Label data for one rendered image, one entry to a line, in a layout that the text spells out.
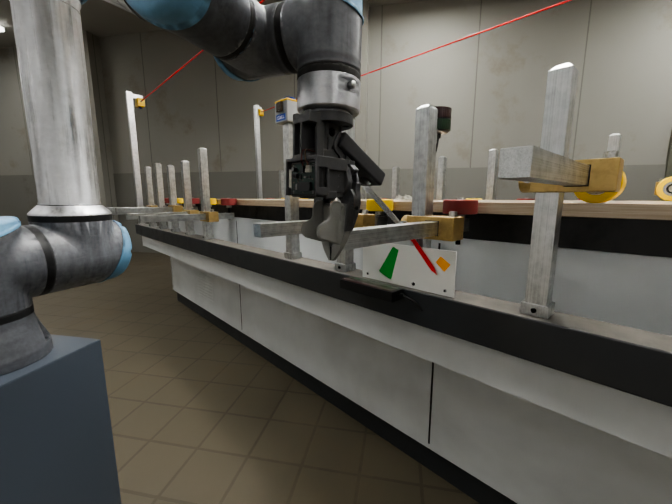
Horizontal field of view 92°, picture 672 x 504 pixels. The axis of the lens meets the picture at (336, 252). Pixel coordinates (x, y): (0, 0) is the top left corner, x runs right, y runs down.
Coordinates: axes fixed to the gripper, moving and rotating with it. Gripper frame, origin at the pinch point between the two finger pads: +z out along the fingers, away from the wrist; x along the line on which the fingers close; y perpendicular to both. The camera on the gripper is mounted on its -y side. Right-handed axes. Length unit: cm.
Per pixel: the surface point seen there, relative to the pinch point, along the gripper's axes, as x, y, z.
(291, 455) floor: -48, -26, 82
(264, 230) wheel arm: -23.6, -1.2, -1.6
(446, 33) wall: -193, -366, -223
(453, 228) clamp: 4.7, -29.1, -3.0
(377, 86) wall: -262, -318, -164
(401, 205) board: -20, -46, -8
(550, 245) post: 22.1, -29.8, -1.3
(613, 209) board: 28, -46, -8
